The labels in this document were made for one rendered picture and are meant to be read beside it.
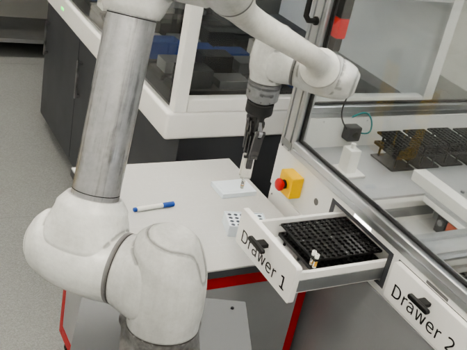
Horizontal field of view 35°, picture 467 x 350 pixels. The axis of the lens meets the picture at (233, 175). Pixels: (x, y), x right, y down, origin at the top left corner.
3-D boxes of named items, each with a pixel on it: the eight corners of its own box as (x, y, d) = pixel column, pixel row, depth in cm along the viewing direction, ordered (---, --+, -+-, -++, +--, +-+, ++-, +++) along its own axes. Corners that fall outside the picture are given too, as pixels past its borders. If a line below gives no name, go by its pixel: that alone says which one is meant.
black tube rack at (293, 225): (309, 280, 192) (315, 260, 189) (276, 242, 205) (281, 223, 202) (376, 269, 202) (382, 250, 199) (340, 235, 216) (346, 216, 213)
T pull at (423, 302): (425, 316, 176) (427, 311, 176) (406, 296, 182) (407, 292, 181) (436, 313, 178) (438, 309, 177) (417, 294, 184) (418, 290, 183)
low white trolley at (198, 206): (106, 482, 224) (137, 280, 190) (53, 348, 271) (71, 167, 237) (269, 437, 252) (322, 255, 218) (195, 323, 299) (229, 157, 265)
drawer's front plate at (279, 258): (287, 304, 183) (297, 268, 178) (235, 240, 205) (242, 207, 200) (292, 303, 184) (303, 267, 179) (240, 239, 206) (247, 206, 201)
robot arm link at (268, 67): (240, 79, 194) (286, 94, 190) (251, 22, 187) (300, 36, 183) (254, 69, 203) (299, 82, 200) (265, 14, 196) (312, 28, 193)
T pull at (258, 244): (260, 255, 186) (261, 251, 186) (247, 239, 192) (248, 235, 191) (272, 253, 188) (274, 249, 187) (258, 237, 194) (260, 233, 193)
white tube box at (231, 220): (227, 236, 217) (229, 226, 216) (222, 221, 225) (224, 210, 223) (267, 238, 221) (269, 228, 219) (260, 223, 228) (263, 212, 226)
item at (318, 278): (291, 294, 185) (296, 275, 182) (244, 238, 204) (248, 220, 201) (412, 274, 204) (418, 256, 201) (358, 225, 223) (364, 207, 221)
